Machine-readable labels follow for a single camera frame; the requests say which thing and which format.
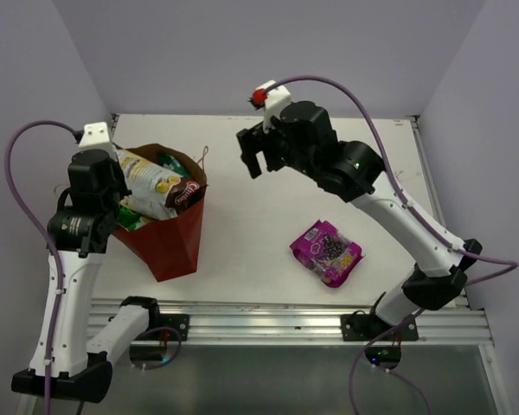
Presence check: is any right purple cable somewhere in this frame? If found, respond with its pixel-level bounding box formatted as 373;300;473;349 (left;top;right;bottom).
274;75;519;415

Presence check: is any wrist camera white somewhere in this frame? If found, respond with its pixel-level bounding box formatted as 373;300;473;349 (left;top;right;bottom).
248;80;292;133
78;122;117;160

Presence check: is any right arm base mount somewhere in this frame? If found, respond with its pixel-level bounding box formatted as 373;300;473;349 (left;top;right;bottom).
339;310;420;342

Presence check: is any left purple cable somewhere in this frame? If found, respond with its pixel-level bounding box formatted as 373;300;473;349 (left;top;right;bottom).
4;120;87;415

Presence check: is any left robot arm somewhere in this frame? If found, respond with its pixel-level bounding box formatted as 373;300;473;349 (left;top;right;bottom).
11;150;163;403

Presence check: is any aluminium rail frame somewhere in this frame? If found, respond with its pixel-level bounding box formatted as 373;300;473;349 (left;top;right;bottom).
45;114;497;347

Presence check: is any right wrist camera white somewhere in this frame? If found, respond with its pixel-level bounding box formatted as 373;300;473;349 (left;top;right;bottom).
248;80;292;133

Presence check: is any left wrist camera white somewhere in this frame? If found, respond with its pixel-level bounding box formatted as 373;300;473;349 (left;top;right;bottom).
78;122;117;160

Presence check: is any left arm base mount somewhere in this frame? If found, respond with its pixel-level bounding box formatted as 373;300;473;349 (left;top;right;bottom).
147;314;190;344

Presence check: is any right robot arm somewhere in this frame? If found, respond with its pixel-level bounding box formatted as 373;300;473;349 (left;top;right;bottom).
236;101;482;340

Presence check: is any purple candy bag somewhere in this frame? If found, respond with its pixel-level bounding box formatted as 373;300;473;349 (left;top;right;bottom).
290;220;364;289

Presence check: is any green white chips bag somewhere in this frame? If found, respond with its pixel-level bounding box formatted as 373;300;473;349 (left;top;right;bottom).
118;205;155;232

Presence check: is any red brown paper bag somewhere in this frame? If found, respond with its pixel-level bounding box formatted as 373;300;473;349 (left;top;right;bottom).
114;144;207;282

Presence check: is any brown yellow chips bag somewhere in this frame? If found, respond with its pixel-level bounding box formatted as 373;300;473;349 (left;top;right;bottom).
115;149;201;220

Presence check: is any dark green snack bag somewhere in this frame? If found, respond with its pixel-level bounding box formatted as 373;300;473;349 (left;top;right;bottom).
157;151;192;178

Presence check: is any purple cable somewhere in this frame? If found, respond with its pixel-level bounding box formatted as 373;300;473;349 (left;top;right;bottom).
4;120;87;415
274;75;519;415

